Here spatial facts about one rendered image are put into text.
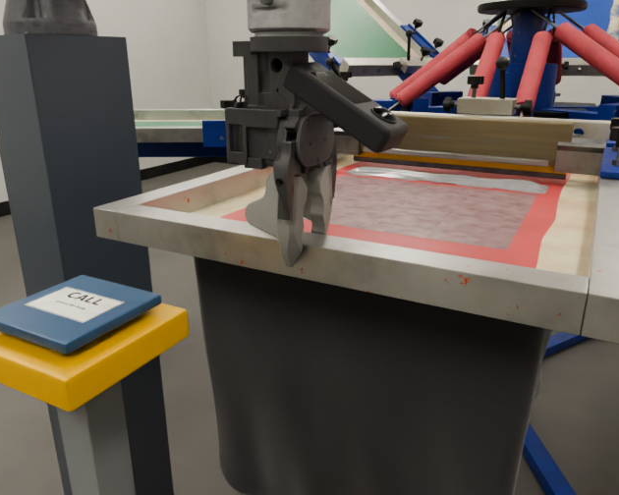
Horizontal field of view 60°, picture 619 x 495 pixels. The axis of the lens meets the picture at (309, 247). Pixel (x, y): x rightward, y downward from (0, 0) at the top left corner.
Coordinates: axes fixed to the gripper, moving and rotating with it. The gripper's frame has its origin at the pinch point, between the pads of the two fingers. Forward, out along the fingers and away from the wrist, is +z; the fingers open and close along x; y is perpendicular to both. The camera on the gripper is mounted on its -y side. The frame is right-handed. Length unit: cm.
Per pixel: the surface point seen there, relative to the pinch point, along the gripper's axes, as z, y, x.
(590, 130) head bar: -4, -22, -80
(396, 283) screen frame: 1.3, -10.0, 1.7
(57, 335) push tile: 1.1, 8.5, 23.3
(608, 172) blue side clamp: -2, -26, -47
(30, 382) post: 4.0, 9.3, 25.5
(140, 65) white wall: -13, 381, -365
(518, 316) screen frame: 2.2, -20.7, 1.7
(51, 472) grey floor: 98, 104, -32
